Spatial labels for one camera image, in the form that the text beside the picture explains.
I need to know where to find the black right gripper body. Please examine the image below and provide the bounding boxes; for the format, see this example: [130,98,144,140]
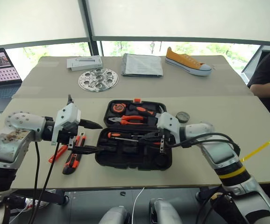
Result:
[157,130,173,155]

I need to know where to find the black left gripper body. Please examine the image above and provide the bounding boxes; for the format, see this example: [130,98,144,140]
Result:
[57,126,81,150]

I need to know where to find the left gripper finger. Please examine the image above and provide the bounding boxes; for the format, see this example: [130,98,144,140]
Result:
[79,119,103,130]
[72,145,104,155]

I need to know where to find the black plastic tool case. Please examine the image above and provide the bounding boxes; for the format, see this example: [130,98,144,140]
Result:
[94,98,173,172]

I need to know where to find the black orange utility knife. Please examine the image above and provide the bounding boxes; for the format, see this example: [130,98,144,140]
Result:
[62,132,88,175]

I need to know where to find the slim orange utility knife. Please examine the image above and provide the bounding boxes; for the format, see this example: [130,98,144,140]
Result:
[48,135,81,164]

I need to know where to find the orange black screwdriver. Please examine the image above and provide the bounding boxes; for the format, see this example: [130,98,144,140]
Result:
[107,131,145,142]

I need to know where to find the black orange tape measure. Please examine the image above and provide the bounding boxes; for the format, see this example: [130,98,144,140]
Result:
[111,103,125,115]

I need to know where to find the round perforated metal plate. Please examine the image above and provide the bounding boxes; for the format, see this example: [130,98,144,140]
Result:
[78,67,119,93]

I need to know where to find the white flat box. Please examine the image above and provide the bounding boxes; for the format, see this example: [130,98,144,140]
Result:
[66,56,103,72]

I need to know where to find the grey rounded robot leg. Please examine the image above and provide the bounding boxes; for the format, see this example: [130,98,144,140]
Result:
[148,198,184,224]
[98,205,131,224]

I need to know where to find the grey stack of papers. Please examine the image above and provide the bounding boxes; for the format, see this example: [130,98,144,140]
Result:
[121,53,164,78]

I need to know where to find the orange canvas sneaker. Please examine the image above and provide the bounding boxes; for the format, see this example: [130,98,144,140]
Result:
[164,46,213,76]

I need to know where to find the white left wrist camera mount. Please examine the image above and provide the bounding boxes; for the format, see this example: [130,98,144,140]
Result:
[51,102,82,146]

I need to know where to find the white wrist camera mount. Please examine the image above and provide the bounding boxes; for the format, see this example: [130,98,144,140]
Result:
[156,112,185,143]
[51,102,82,146]

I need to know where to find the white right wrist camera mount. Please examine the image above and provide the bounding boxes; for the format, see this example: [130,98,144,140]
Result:
[156,112,185,143]

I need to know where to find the orange handled pliers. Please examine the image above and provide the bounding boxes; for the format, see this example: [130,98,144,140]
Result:
[107,114,148,126]

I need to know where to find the black orange tool handle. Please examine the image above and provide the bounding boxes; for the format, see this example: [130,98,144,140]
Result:
[128,104,163,119]

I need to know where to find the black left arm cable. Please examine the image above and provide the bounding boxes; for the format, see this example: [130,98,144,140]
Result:
[31,140,41,224]
[28,142,61,224]

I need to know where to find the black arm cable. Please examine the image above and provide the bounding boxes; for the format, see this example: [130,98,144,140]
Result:
[31,140,41,224]
[28,142,61,224]
[167,132,241,155]

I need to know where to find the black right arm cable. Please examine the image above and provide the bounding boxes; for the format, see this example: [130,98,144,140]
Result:
[167,132,241,155]

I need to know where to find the white thin cable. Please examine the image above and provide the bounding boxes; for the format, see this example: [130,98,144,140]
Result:
[131,186,145,224]

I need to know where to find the yellow strap tag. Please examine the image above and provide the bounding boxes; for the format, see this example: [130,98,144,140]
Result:
[239,138,270,163]

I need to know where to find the dark window frame post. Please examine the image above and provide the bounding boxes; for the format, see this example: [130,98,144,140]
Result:
[81,0,104,57]

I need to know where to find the grey angled frame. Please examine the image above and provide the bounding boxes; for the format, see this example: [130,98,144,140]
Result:
[241,45,270,86]

